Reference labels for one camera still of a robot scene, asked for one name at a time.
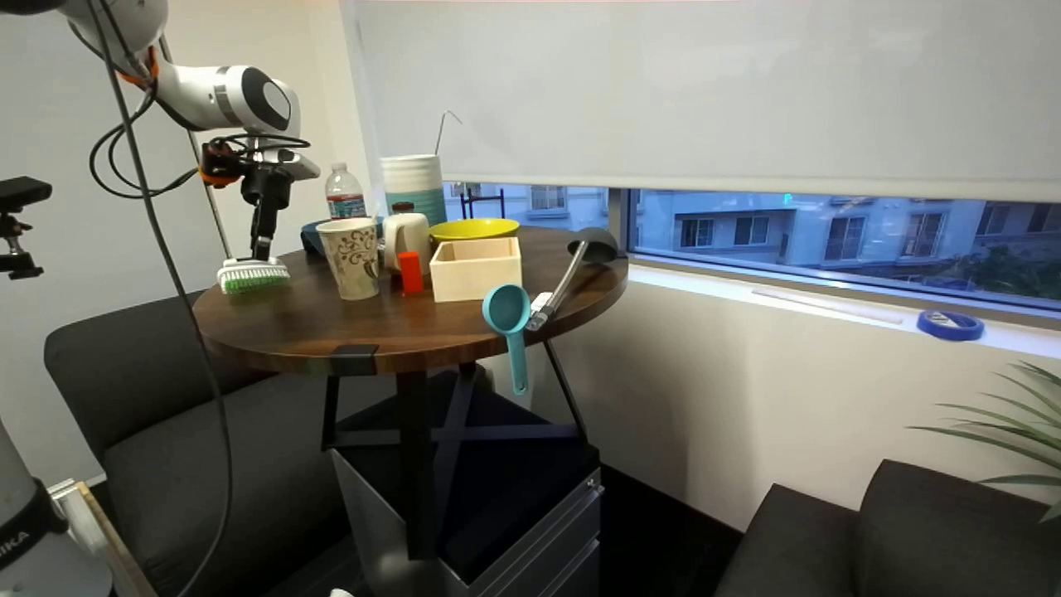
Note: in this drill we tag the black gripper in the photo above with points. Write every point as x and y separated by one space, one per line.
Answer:
271 188

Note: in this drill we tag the green white scrubbing brush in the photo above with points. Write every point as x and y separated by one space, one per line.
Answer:
254 279

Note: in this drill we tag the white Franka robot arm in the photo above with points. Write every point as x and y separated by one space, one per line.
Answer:
227 98

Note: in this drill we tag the blue bowl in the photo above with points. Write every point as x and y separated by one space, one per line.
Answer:
314 234

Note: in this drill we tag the clear plastic water bottle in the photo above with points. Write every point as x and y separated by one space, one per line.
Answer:
346 194

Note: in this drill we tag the patterned paper cup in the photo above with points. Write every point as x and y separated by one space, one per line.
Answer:
353 262

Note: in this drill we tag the white jar dark lid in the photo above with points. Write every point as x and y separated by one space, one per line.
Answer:
406 234

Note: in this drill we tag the round dark wooden table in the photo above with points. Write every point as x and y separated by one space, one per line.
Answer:
385 327

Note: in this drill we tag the white and teal container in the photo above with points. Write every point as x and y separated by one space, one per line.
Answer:
416 177

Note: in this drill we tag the yellow bowl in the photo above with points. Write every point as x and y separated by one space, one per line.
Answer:
477 229

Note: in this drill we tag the light wooden box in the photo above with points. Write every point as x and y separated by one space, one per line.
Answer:
477 275

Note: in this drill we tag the dark grey sofa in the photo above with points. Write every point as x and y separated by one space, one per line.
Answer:
220 475

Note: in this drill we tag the teal plastic scoop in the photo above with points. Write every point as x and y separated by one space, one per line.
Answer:
506 310

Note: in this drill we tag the white wooden board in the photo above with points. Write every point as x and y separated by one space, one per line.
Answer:
105 541

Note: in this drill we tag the grey metal cabinet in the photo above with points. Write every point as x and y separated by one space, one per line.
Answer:
531 533

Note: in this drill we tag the white roller blind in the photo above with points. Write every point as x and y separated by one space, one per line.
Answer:
709 86

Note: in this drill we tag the window with street view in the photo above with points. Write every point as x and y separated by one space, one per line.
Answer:
839 235

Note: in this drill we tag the blue tape roll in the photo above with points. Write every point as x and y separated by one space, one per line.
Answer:
948 321

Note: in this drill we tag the dark grey armchair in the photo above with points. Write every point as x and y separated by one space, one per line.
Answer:
941 541

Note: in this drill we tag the green potted plant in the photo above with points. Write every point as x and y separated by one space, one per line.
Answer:
1024 431

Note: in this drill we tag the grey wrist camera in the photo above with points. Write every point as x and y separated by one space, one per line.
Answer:
289 166

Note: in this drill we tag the black camera on tripod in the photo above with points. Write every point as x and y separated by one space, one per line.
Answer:
13 220

